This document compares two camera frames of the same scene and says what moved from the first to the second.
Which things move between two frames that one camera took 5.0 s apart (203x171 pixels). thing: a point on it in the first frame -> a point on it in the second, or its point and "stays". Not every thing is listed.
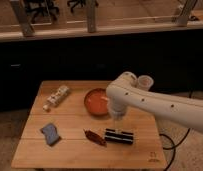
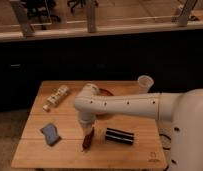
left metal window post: (20, 9) stays
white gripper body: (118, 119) -> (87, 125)
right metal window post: (185, 12) stays
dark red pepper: (96, 138) -> (87, 140)
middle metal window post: (91, 15) stays
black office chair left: (40, 10) stays
